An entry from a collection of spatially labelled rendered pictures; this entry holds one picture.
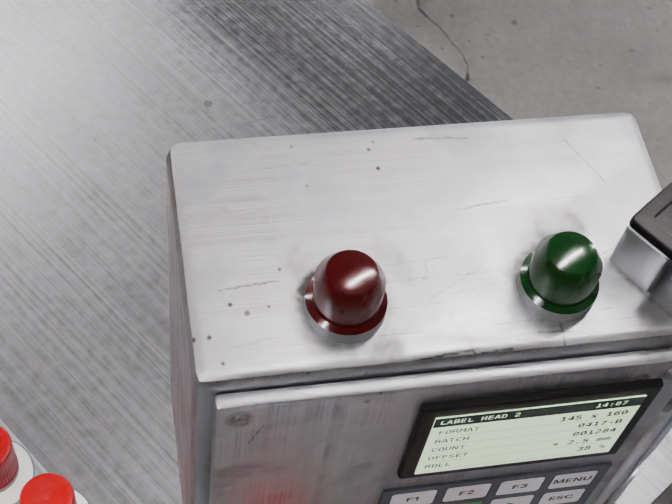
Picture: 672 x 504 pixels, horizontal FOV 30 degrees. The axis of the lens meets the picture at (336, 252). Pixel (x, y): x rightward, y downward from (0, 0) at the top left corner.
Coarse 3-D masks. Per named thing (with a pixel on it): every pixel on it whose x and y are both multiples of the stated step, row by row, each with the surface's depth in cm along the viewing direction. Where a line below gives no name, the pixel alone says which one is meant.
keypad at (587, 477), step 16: (592, 464) 47; (608, 464) 47; (464, 480) 46; (480, 480) 46; (496, 480) 47; (512, 480) 47; (528, 480) 47; (544, 480) 47; (560, 480) 48; (576, 480) 48; (592, 480) 48; (384, 496) 46; (400, 496) 46; (416, 496) 47; (432, 496) 47; (448, 496) 47; (464, 496) 47; (480, 496) 48; (496, 496) 48; (512, 496) 48; (528, 496) 49; (544, 496) 49; (560, 496) 49; (576, 496) 50
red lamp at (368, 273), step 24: (336, 264) 38; (360, 264) 38; (312, 288) 39; (336, 288) 37; (360, 288) 37; (384, 288) 38; (312, 312) 39; (336, 312) 38; (360, 312) 38; (384, 312) 39; (336, 336) 39; (360, 336) 39
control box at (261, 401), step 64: (448, 128) 44; (512, 128) 44; (576, 128) 44; (192, 192) 41; (256, 192) 42; (320, 192) 42; (384, 192) 42; (448, 192) 42; (512, 192) 43; (576, 192) 43; (640, 192) 43; (192, 256) 40; (256, 256) 40; (320, 256) 40; (384, 256) 41; (448, 256) 41; (512, 256) 41; (192, 320) 39; (256, 320) 39; (384, 320) 39; (448, 320) 40; (512, 320) 40; (576, 320) 40; (640, 320) 40; (192, 384) 38; (256, 384) 38; (320, 384) 39; (384, 384) 39; (448, 384) 39; (512, 384) 40; (576, 384) 41; (192, 448) 42; (256, 448) 41; (320, 448) 42; (384, 448) 42
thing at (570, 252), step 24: (552, 240) 39; (576, 240) 39; (528, 264) 40; (552, 264) 39; (576, 264) 39; (600, 264) 39; (528, 288) 40; (552, 288) 39; (576, 288) 39; (552, 312) 40; (576, 312) 40
